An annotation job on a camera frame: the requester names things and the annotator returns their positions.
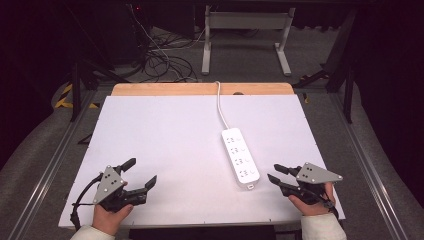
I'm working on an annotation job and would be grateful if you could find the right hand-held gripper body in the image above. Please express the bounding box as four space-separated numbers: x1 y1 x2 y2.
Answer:
289 162 344 206

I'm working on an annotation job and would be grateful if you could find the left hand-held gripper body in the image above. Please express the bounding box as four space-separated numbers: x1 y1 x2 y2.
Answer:
92 164 148 214

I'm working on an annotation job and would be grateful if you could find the white power strip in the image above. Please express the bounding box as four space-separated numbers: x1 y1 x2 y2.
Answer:
221 127 261 191

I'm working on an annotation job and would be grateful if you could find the person's right hand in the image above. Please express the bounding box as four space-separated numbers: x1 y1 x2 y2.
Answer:
287 181 336 217

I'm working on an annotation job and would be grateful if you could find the person's left hand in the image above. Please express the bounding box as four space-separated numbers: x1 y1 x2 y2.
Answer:
91 181 135 237

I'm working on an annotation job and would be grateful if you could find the black panel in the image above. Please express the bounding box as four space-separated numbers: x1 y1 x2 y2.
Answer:
128 225 277 240

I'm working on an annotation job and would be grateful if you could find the black metal stand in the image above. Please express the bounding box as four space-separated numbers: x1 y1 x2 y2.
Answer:
292 8 358 125
67 58 132 123

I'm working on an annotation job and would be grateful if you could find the yellow black hazard tape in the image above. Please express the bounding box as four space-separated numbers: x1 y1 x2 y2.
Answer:
54 82 101 110

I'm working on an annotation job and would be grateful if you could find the black curtain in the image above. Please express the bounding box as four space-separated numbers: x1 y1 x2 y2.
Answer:
0 0 79 169
351 0 424 209

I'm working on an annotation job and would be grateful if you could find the black equipment case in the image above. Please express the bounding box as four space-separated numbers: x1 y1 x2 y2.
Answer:
108 2 153 66

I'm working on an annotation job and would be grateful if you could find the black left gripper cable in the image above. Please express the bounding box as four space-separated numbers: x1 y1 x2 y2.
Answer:
69 172 105 232

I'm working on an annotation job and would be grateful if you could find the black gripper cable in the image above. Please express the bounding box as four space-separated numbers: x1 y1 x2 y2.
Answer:
318 194 341 220
69 172 105 232

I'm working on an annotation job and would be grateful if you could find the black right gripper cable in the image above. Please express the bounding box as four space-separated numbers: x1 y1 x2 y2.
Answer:
318 194 341 220

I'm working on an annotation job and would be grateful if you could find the small black bracket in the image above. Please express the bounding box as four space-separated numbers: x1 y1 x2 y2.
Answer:
77 132 94 146

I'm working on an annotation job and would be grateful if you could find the aluminium rail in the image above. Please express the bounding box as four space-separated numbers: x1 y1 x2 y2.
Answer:
327 92 410 240
7 89 98 240

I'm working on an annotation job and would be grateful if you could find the white power strip cord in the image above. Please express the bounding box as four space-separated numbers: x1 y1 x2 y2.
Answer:
214 80 231 131

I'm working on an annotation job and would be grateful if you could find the tangle of black floor cables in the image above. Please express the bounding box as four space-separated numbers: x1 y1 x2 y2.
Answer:
131 26 261 84

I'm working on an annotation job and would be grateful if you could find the thin white floor cable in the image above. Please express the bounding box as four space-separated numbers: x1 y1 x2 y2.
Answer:
128 3 208 83

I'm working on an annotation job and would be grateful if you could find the white metal stand frame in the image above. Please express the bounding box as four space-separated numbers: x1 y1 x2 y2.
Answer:
200 4 297 77

